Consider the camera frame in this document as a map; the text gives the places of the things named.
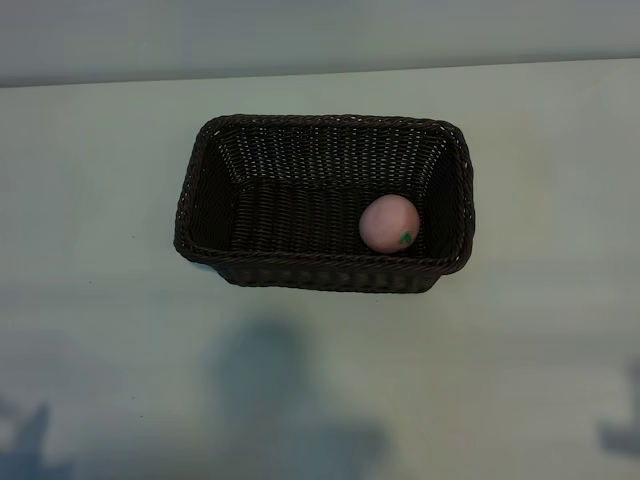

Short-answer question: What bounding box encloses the dark brown wicker basket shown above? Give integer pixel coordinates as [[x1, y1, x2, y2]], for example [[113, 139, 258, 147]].
[[172, 113, 477, 295]]

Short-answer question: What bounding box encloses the pink peach with green leaf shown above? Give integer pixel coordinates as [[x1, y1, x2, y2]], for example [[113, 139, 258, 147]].
[[358, 193, 421, 254]]

